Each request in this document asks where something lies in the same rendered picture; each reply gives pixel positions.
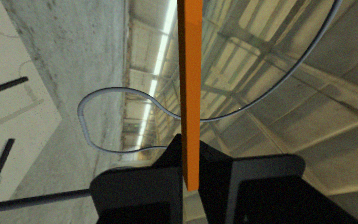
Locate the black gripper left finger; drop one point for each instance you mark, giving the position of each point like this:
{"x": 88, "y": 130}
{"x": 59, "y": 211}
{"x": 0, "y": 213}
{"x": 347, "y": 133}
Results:
{"x": 160, "y": 182}

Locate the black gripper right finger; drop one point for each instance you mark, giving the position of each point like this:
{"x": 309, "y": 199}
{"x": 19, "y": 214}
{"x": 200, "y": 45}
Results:
{"x": 220, "y": 174}

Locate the orange handle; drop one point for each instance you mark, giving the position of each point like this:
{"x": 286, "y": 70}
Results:
{"x": 189, "y": 41}

